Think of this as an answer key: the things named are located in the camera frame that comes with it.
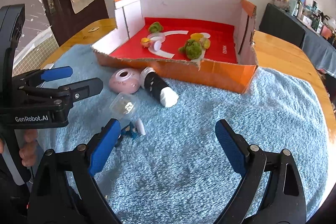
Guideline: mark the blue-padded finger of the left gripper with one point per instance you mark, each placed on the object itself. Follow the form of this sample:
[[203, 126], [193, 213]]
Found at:
[[56, 73]]

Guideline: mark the large green plush toy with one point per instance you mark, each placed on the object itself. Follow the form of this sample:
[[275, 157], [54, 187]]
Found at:
[[192, 49]]

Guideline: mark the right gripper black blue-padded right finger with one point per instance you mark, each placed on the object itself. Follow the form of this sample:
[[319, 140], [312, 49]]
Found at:
[[283, 200]]

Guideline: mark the light blue fluffy towel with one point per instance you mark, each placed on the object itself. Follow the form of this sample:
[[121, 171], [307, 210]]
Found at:
[[178, 172]]

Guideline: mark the black white sock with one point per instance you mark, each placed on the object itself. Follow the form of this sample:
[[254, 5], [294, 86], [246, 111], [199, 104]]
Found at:
[[152, 83]]

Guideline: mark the red Miniso paper liner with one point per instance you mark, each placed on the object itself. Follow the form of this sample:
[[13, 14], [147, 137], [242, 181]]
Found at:
[[222, 46]]

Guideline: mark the small green plush toy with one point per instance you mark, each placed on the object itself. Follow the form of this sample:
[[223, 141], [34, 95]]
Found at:
[[155, 27]]

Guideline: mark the person's left hand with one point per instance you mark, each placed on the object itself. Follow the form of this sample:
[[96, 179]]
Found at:
[[28, 151]]

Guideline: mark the white grid pattern box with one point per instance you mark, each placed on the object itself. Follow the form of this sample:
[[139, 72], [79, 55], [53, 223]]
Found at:
[[35, 53]]

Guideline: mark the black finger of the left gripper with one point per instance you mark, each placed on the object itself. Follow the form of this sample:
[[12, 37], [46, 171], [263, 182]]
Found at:
[[33, 95]]

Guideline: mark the orange white cardboard box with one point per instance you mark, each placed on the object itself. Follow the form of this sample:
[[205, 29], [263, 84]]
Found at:
[[130, 18]]

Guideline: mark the yellow pink small toy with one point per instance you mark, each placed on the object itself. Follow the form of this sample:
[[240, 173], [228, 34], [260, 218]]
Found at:
[[152, 44]]

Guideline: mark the pink round device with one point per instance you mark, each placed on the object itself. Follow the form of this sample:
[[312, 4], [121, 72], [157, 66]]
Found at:
[[125, 81]]

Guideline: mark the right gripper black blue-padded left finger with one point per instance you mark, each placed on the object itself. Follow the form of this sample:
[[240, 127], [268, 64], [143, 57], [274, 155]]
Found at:
[[64, 189]]

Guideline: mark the clear plastic jar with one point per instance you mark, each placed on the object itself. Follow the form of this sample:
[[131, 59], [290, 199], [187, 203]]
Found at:
[[123, 106]]

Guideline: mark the dark cloth covered side table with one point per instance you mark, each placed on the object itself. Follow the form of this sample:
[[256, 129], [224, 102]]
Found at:
[[280, 24]]

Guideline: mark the clear plastic round lid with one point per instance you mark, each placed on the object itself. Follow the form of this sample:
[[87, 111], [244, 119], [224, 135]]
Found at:
[[158, 36]]

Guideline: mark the blue small figurine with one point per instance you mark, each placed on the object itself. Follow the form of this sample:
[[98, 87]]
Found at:
[[133, 130]]

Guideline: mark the yellow-green knitted toy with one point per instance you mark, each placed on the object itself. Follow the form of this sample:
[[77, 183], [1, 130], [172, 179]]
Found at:
[[205, 43]]

